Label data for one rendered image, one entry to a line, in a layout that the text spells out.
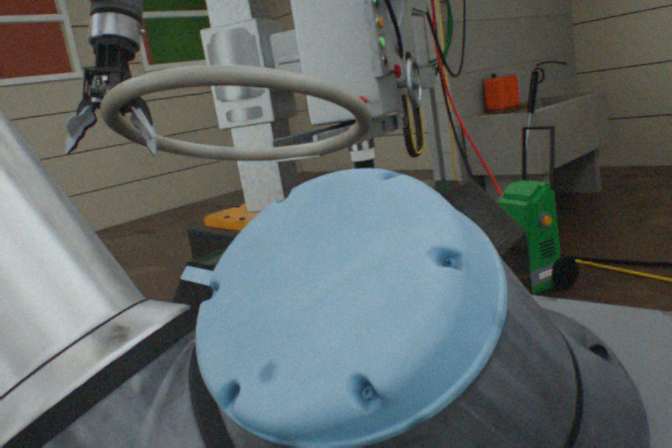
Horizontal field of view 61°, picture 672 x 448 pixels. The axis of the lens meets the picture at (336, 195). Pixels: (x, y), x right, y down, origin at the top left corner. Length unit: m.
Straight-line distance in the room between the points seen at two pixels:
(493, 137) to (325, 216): 4.21
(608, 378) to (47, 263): 0.36
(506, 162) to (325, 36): 3.03
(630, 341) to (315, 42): 1.28
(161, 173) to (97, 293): 7.72
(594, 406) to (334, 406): 0.21
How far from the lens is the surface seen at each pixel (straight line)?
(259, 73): 0.86
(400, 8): 2.02
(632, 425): 0.45
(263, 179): 2.42
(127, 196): 7.88
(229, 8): 2.44
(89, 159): 7.71
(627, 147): 6.50
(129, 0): 1.14
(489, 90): 4.84
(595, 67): 6.50
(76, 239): 0.39
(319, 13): 1.62
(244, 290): 0.30
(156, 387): 0.34
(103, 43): 1.10
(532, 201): 3.14
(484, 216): 1.95
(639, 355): 0.49
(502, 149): 4.47
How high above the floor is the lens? 1.24
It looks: 10 degrees down
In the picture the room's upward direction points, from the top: 9 degrees counter-clockwise
